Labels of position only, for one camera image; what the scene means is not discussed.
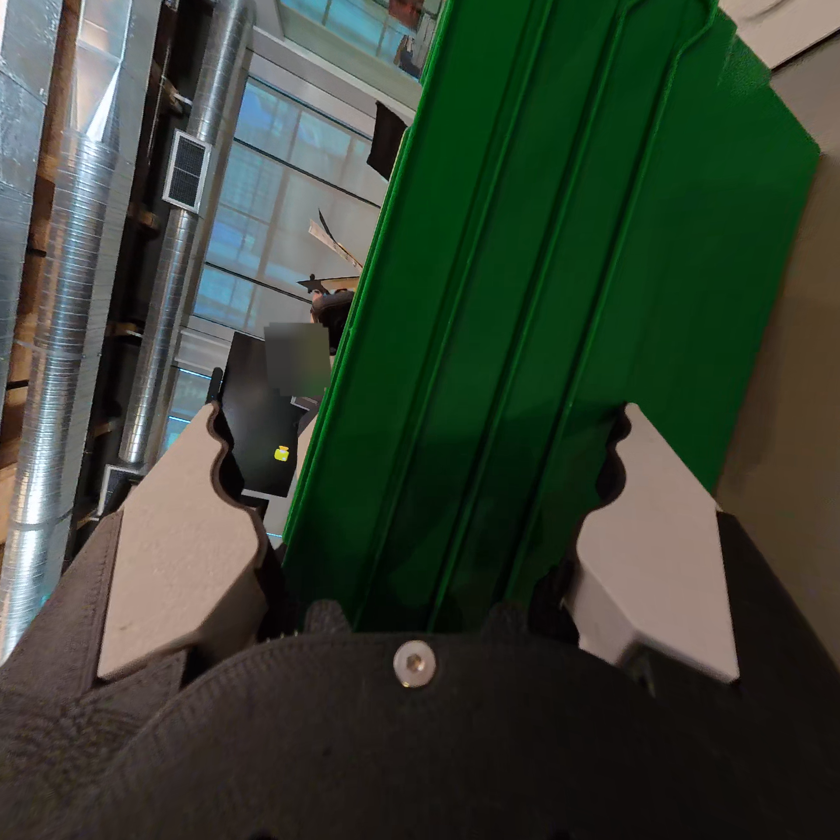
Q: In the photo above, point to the large glass window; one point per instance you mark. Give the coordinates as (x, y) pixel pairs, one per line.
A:
(289, 144)

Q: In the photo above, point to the black hanging cloth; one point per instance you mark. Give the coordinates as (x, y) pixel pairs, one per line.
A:
(387, 141)

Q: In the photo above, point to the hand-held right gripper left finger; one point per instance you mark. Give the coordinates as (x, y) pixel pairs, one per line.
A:
(177, 558)

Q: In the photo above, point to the black monitor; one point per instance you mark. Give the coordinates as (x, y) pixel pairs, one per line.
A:
(256, 420)

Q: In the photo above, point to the slim silver ventilation duct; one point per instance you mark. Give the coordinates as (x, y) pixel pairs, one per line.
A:
(174, 275)

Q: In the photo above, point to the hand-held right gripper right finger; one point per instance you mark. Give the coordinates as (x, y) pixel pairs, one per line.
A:
(663, 564)

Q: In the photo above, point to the white vent grille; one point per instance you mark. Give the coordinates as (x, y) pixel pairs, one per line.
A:
(187, 167)
(121, 489)

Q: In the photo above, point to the white slanted board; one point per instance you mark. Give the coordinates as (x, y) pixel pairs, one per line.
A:
(331, 239)

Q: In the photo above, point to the large silver ventilation duct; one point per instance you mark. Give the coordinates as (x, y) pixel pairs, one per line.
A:
(72, 328)

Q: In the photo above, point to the green plastic bin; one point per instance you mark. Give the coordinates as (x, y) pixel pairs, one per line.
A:
(525, 262)

